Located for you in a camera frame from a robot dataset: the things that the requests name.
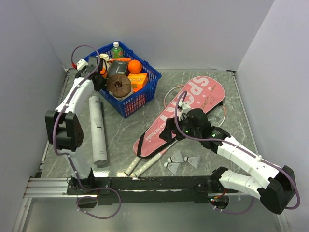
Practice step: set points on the black product box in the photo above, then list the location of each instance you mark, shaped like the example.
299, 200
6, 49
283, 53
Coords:
118, 67

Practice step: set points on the orange snack box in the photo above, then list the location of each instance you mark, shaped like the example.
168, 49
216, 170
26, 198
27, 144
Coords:
138, 81

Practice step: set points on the badminton racket pink shaft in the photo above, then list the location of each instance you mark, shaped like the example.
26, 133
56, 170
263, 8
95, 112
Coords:
216, 117

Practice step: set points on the orange fruit rear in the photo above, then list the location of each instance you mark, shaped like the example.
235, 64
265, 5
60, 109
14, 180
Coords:
135, 66

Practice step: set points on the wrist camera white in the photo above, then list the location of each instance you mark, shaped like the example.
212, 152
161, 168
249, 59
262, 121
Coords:
184, 107
80, 64

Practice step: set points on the orange fruit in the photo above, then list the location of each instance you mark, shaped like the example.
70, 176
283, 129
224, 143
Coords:
135, 66
104, 72

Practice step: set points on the blue plastic basket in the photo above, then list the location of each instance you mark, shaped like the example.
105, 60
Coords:
138, 99

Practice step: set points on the brown round cake pack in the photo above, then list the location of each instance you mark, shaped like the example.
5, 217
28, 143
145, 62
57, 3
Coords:
119, 86

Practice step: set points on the badminton racket under bag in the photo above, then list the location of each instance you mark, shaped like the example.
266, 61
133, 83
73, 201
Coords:
131, 168

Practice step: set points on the cream paper bag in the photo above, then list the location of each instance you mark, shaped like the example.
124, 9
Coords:
106, 60

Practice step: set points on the white shuttlecock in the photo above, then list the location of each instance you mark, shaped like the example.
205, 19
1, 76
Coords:
176, 158
194, 161
173, 167

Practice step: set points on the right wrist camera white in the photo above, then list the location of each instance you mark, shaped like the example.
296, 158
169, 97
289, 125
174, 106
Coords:
184, 107

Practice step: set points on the orange fruit front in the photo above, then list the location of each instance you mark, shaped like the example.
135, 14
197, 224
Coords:
104, 72

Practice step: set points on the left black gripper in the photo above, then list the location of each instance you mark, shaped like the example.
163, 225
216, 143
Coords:
103, 82

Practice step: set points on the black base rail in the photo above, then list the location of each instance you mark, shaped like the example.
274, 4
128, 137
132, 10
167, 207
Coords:
162, 189

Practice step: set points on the pink racket bag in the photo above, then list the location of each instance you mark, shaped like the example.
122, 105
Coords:
202, 92

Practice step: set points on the white shuttlecock tube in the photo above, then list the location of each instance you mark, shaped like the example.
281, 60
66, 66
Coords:
97, 131

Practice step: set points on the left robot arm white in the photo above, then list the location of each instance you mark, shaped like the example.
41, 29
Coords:
63, 127

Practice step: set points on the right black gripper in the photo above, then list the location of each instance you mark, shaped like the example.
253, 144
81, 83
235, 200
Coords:
166, 134

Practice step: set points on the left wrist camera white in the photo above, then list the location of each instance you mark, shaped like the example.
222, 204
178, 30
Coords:
80, 64

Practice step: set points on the orange flat box rear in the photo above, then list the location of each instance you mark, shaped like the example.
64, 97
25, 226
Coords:
120, 59

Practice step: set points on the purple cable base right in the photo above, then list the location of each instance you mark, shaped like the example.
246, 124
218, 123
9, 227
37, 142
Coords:
220, 203

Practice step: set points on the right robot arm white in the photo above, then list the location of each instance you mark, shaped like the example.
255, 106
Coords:
273, 185

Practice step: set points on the green drink bottle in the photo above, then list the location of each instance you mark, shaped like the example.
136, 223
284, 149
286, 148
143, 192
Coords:
117, 51

